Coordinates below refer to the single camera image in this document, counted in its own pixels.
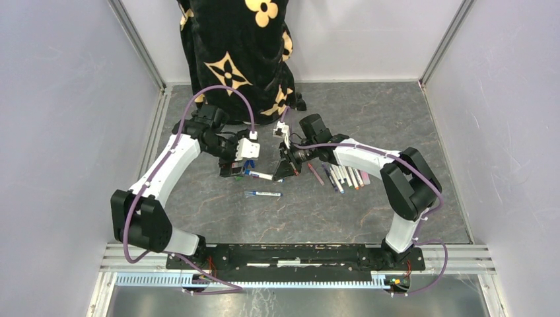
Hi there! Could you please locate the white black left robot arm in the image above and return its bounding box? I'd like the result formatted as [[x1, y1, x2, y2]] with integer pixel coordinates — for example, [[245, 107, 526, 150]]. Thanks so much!
[[110, 105, 260, 269]]

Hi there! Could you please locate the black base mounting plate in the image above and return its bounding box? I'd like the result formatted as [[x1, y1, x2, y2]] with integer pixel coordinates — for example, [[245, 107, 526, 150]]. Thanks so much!
[[189, 243, 426, 282]]

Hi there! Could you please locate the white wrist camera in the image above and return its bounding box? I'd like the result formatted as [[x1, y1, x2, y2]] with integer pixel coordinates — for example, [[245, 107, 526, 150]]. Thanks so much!
[[235, 138, 260, 161], [273, 121, 291, 149]]

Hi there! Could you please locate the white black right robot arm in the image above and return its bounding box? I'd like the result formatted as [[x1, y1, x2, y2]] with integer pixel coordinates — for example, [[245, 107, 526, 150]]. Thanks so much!
[[273, 114, 442, 269]]

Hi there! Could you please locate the black floral blanket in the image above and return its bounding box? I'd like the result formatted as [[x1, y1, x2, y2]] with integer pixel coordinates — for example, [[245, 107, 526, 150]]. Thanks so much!
[[178, 0, 307, 125]]

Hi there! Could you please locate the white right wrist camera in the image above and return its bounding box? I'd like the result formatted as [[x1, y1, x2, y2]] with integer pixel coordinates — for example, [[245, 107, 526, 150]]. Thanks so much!
[[273, 121, 291, 149]]

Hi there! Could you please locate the dark purple pen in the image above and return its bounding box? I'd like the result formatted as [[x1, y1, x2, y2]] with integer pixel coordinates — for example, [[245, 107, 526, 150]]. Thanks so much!
[[322, 163, 339, 192]]

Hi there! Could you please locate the light blue capped white marker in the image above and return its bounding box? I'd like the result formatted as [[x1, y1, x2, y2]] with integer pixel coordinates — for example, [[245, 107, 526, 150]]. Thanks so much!
[[243, 170, 285, 182]]

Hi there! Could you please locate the orange capped white marker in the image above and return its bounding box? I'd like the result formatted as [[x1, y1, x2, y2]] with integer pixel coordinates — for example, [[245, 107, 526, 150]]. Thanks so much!
[[347, 166, 360, 190]]

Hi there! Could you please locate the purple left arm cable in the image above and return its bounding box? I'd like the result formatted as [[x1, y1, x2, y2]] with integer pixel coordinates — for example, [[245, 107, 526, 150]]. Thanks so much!
[[122, 85, 259, 295]]

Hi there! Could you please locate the clear blue ballpoint pen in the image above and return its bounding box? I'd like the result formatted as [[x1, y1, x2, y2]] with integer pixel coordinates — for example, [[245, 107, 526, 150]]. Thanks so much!
[[244, 191, 283, 197]]

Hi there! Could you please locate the pink highlighter pen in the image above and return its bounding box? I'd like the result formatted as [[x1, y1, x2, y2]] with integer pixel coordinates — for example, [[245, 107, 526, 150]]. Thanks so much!
[[360, 170, 370, 185]]

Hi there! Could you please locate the pink gel pen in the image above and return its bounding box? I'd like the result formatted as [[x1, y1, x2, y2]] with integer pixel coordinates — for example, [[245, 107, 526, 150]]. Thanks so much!
[[306, 162, 324, 186]]

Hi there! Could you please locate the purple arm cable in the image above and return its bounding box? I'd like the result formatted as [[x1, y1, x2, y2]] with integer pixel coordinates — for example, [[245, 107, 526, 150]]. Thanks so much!
[[279, 104, 450, 297], [122, 85, 259, 295]]

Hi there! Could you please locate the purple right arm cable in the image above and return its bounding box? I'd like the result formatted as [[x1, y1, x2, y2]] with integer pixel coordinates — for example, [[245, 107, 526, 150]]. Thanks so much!
[[279, 104, 450, 297]]

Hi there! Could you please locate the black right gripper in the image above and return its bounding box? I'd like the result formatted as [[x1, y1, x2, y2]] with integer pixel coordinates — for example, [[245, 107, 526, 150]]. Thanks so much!
[[273, 139, 318, 180]]

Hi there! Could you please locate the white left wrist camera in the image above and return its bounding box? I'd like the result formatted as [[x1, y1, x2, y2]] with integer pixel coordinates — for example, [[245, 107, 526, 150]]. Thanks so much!
[[235, 138, 260, 161]]

